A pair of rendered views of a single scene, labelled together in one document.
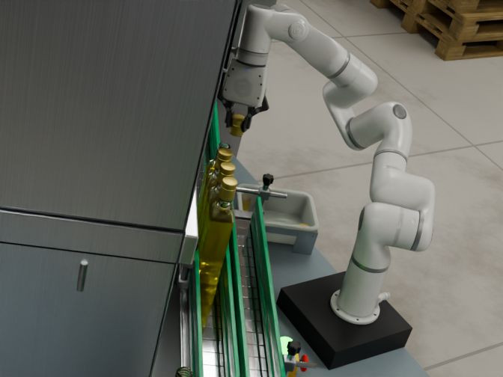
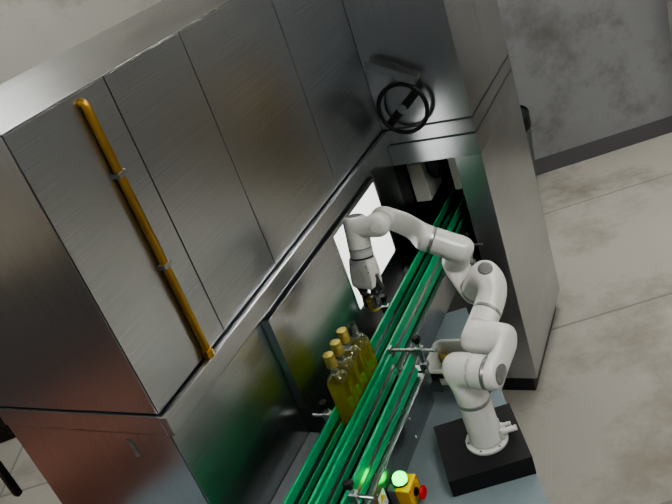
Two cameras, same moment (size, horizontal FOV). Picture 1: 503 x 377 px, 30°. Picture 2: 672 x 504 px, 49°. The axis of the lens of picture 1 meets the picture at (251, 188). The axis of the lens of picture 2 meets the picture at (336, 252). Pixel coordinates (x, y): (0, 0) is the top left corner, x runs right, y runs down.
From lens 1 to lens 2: 1.45 m
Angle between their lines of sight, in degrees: 40
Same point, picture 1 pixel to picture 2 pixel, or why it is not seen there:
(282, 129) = (650, 257)
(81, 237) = (114, 424)
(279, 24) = (362, 226)
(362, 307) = (479, 440)
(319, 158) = not seen: outside the picture
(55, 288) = (127, 455)
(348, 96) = (451, 262)
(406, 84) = not seen: outside the picture
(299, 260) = not seen: hidden behind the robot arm
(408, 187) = (482, 334)
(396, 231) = (463, 376)
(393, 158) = (477, 310)
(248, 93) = (364, 280)
